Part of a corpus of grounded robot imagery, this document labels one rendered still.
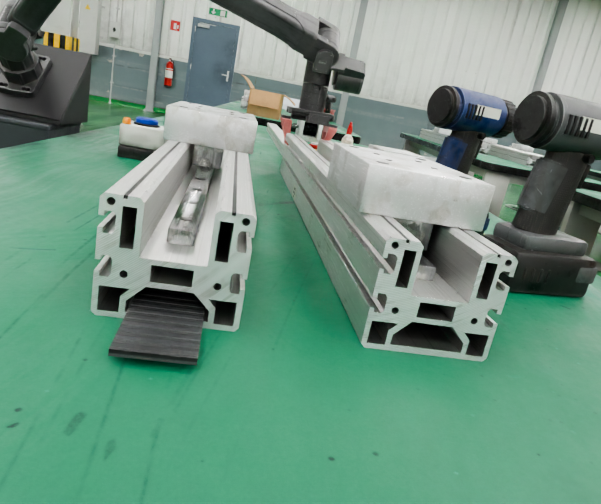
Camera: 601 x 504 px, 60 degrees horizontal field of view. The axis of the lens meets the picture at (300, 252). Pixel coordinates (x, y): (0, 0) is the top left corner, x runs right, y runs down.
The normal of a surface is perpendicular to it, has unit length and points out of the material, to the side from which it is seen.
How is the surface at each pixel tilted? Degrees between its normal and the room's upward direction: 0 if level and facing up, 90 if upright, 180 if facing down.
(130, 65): 90
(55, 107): 44
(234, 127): 90
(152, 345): 0
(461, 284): 90
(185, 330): 0
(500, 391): 0
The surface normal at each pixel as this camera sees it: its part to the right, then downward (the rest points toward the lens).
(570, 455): 0.18, -0.94
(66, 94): 0.14, -0.47
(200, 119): 0.11, 0.31
